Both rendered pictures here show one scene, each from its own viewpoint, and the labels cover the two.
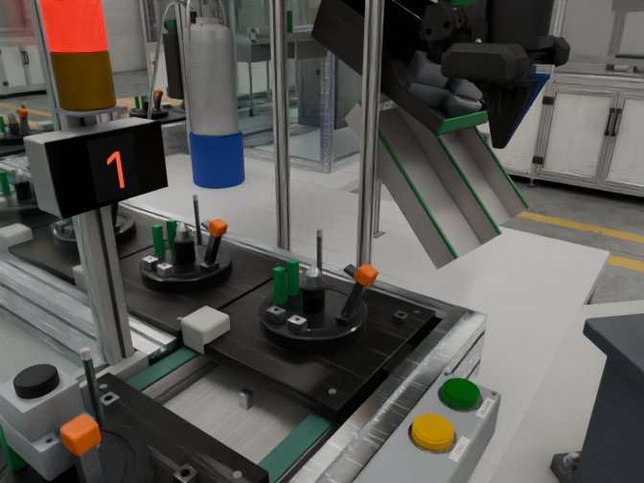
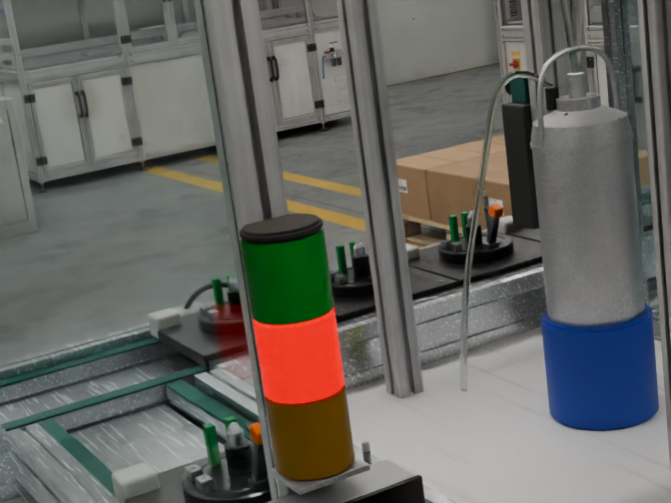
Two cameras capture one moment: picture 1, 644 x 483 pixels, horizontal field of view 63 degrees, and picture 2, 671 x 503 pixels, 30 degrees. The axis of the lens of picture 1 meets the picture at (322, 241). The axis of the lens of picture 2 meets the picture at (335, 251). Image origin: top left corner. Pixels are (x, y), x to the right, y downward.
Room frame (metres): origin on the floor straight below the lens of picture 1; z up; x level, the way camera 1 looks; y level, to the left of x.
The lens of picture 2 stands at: (-0.13, -0.13, 1.58)
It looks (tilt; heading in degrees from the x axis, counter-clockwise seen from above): 14 degrees down; 27
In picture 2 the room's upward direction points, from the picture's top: 8 degrees counter-clockwise
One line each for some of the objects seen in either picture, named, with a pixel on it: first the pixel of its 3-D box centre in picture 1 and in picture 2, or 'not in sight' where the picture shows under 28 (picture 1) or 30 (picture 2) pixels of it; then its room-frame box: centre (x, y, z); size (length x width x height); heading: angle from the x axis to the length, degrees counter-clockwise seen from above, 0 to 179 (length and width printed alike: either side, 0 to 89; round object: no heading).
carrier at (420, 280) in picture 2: not in sight; (360, 262); (1.80, 0.79, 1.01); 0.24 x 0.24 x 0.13; 54
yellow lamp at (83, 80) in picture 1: (83, 79); (310, 427); (0.51, 0.22, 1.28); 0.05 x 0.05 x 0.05
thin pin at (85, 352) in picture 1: (93, 388); not in sight; (0.38, 0.21, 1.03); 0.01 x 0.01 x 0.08
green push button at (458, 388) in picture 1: (460, 396); not in sight; (0.46, -0.15, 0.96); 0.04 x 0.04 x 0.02
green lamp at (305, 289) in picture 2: not in sight; (288, 272); (0.51, 0.22, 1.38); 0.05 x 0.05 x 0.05
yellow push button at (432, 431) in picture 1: (432, 434); not in sight; (0.40, -0.11, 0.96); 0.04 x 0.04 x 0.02
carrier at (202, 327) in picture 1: (312, 292); not in sight; (0.59, 0.01, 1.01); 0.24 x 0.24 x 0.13; 54
